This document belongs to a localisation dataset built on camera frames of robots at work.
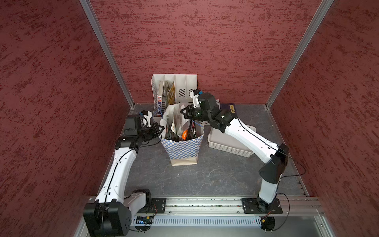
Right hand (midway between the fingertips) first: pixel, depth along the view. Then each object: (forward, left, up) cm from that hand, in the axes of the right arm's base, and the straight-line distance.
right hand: (179, 114), depth 73 cm
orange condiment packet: (-8, -2, -7) cm, 11 cm away
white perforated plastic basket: (-1, -24, -26) cm, 35 cm away
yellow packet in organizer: (+28, +8, -15) cm, 33 cm away
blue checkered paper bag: (-13, -1, -16) cm, 21 cm away
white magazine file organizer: (+41, -1, -13) cm, 43 cm away
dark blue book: (+33, -38, -31) cm, 59 cm away
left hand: (-4, +9, -8) cm, 13 cm away
